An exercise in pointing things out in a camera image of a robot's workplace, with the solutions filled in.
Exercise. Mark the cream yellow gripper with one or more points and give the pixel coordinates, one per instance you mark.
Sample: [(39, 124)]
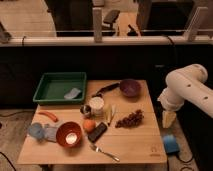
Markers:
[(168, 117)]

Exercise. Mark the purple grape bunch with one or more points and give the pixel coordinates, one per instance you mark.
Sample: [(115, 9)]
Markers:
[(134, 119)]

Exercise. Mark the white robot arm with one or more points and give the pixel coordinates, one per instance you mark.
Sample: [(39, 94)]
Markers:
[(185, 84)]

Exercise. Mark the purple bowl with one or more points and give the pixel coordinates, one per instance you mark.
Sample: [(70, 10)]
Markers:
[(130, 87)]

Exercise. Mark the red bowl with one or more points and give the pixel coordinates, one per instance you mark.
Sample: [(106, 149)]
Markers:
[(69, 134)]

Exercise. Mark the blue floor object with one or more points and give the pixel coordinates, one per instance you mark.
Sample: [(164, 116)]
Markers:
[(170, 144)]

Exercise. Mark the wooden table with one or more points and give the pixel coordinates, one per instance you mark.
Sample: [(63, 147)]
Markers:
[(139, 145)]

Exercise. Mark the yellow banana peel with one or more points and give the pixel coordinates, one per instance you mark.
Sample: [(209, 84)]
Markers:
[(110, 111)]

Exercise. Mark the black rectangular block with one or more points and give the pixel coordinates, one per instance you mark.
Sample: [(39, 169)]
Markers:
[(97, 132)]

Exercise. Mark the white cup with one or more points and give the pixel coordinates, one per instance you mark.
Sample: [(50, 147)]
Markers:
[(96, 104)]

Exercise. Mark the orange fruit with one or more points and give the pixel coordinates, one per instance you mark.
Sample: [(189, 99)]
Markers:
[(89, 125)]

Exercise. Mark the silver fork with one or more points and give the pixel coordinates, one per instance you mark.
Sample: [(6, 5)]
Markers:
[(97, 149)]

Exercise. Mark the white railing bar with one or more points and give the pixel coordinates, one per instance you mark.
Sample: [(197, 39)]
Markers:
[(106, 41)]

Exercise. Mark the small dark jar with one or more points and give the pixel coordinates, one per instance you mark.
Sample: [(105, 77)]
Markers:
[(85, 111)]

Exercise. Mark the grey sponge in tray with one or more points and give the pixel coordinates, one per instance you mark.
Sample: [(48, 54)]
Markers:
[(74, 92)]

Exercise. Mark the green plastic tray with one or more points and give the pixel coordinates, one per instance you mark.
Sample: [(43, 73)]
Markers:
[(53, 86)]

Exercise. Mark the grey cloth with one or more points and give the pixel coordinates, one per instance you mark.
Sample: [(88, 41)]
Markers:
[(51, 130)]

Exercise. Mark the orange carrot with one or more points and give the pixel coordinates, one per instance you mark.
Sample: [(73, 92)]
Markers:
[(49, 115)]

